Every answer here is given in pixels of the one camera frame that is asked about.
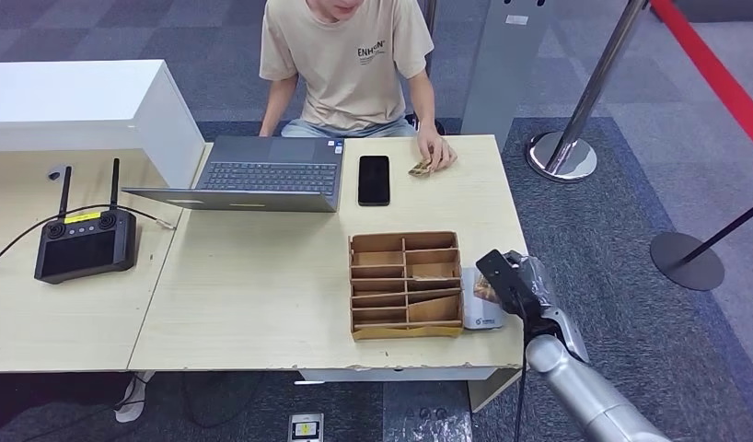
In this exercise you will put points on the red barrier belt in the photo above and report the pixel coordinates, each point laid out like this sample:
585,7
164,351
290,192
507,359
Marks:
712,73

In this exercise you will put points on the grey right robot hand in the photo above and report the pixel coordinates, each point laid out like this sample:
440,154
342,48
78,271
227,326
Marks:
535,287

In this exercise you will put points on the person's right forearm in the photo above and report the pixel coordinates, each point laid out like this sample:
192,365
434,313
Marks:
276,107

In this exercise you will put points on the black stanchion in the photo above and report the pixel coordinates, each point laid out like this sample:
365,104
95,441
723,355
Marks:
686,262

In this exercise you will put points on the silver floor socket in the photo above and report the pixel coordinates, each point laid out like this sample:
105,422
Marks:
305,430

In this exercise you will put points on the wooden card organizer box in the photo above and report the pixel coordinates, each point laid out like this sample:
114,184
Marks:
376,287

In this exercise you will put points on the white card reader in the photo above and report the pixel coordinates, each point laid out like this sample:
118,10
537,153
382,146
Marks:
480,317

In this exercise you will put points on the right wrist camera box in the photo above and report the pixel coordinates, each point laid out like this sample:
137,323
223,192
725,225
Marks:
498,277

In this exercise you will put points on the chrome stanchion post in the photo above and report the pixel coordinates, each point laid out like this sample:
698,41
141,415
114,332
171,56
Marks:
562,157

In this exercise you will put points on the person's left forearm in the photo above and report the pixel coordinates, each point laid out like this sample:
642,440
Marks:
424,104

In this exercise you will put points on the white cabinet box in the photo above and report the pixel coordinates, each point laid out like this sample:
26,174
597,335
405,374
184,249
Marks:
77,104

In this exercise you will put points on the grey laptop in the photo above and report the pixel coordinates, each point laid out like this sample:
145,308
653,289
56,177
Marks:
267,177

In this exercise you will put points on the black remote controller with antennas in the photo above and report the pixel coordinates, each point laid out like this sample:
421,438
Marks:
84,250

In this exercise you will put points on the clear plastic hand wrap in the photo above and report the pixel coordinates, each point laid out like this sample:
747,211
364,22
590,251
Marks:
538,283

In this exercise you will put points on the grey desk grommet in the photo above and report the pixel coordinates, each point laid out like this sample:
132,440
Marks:
54,175

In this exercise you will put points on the person's left hand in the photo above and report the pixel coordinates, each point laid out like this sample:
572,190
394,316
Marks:
437,152

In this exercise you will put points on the black smartphone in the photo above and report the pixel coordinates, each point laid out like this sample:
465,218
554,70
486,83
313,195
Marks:
374,181

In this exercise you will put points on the plastic covered floor panel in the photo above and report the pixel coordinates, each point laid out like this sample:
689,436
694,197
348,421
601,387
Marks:
425,415

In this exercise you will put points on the person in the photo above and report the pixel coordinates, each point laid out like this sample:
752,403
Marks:
346,67

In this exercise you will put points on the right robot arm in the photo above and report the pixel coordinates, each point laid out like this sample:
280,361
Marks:
590,396

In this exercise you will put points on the grey kiosk stand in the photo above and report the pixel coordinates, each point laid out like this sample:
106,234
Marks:
498,73

